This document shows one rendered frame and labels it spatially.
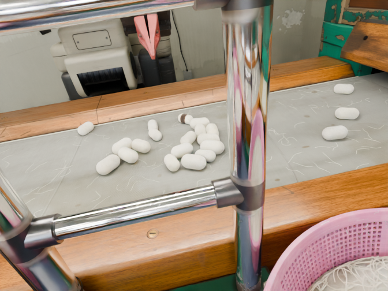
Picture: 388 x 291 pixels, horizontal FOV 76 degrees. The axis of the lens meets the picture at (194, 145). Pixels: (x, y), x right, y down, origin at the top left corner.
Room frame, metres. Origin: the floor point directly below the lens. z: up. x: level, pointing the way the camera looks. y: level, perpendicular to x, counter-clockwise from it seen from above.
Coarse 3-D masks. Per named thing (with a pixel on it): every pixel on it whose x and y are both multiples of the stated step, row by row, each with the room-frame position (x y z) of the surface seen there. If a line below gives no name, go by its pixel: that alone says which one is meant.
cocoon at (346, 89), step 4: (340, 84) 0.46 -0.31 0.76; (344, 84) 0.46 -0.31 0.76; (348, 84) 0.45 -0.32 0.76; (336, 88) 0.46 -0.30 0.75; (340, 88) 0.45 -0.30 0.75; (344, 88) 0.45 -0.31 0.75; (348, 88) 0.45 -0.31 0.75; (352, 88) 0.44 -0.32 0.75; (336, 92) 0.46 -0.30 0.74; (340, 92) 0.45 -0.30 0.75; (344, 92) 0.45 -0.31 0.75; (348, 92) 0.44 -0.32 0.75
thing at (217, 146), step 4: (208, 140) 0.32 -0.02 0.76; (212, 140) 0.32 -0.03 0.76; (216, 140) 0.32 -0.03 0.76; (200, 144) 0.32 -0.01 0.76; (204, 144) 0.31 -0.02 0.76; (208, 144) 0.31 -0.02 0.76; (212, 144) 0.31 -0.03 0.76; (216, 144) 0.31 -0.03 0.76; (220, 144) 0.31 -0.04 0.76; (200, 148) 0.31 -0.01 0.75; (204, 148) 0.31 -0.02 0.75; (208, 148) 0.31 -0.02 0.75; (212, 148) 0.31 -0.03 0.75; (216, 148) 0.30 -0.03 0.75; (220, 148) 0.30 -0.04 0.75; (224, 148) 0.31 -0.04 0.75; (216, 152) 0.30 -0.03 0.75; (220, 152) 0.30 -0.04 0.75
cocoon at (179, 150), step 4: (180, 144) 0.32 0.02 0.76; (184, 144) 0.32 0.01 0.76; (188, 144) 0.32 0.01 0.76; (172, 148) 0.32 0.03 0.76; (176, 148) 0.31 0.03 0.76; (180, 148) 0.31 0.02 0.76; (184, 148) 0.31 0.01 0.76; (188, 148) 0.31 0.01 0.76; (192, 148) 0.32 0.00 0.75; (172, 152) 0.31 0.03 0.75; (176, 152) 0.31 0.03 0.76; (180, 152) 0.31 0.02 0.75; (184, 152) 0.31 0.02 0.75; (188, 152) 0.31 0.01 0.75; (176, 156) 0.31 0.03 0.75; (180, 156) 0.31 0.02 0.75
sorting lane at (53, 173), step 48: (288, 96) 0.48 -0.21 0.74; (336, 96) 0.45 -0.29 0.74; (384, 96) 0.42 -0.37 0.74; (0, 144) 0.45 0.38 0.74; (48, 144) 0.42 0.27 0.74; (96, 144) 0.39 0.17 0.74; (192, 144) 0.35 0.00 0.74; (288, 144) 0.31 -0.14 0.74; (336, 144) 0.29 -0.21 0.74; (384, 144) 0.28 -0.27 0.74; (48, 192) 0.28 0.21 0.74; (96, 192) 0.26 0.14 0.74; (144, 192) 0.25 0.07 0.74
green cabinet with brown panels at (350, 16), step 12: (336, 0) 0.65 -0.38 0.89; (348, 0) 0.62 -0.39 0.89; (360, 0) 0.59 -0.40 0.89; (372, 0) 0.56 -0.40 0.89; (384, 0) 0.53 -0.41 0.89; (324, 12) 0.69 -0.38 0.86; (336, 12) 0.65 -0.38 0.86; (348, 12) 0.61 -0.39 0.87; (360, 12) 0.57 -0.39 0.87; (372, 12) 0.54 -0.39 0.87; (384, 12) 0.51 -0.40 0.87
